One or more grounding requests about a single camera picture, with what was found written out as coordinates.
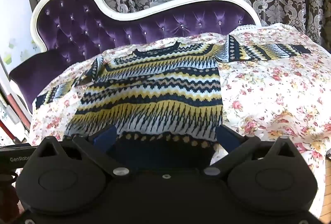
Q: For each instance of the dark red cloth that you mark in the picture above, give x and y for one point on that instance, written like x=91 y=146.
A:
x=6 y=193

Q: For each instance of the floral blanket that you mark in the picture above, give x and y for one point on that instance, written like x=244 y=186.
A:
x=271 y=89

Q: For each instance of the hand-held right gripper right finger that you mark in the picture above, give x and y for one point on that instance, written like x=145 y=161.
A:
x=227 y=136

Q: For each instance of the purple tufted sofa white frame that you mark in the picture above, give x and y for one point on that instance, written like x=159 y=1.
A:
x=77 y=24

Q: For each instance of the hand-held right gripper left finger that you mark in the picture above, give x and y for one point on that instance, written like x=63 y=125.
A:
x=105 y=136

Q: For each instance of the green wall sticker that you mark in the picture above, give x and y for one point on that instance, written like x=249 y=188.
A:
x=9 y=58

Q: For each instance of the yellow navy patterned knit sweater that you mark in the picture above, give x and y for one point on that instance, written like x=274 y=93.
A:
x=155 y=89

